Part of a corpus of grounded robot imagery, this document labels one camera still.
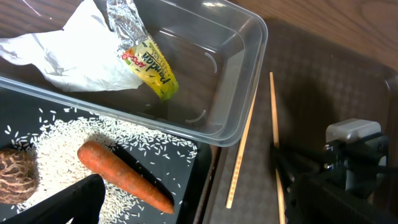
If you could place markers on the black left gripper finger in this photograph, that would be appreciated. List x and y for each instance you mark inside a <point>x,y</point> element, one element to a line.
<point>78,203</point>

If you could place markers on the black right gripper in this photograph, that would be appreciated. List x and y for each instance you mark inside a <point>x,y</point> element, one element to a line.
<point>333,186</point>

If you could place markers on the orange carrot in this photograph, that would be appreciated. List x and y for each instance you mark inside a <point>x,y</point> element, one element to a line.
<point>111,168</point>

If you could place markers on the brown walnut shell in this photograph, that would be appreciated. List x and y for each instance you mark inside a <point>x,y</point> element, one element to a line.
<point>19,178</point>

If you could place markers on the wooden chopstick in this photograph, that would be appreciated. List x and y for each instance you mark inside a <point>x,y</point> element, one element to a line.
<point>239,158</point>
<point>275,132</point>

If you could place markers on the green snack wrapper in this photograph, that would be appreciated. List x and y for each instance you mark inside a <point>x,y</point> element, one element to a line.
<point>139,50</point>

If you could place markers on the clear plastic waste bin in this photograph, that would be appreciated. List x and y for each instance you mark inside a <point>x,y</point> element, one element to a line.
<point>215,50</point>

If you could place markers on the spilled white rice pile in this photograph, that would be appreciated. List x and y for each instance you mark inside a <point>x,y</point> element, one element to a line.
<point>53,138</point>

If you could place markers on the black plastic tray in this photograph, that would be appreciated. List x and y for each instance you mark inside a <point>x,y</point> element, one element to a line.
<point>120,206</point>

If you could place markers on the brown serving tray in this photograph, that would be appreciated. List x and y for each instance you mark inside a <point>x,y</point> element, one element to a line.
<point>317,83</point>

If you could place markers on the white crumpled tissue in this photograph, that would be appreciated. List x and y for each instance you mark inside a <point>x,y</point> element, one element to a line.
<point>83,56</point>

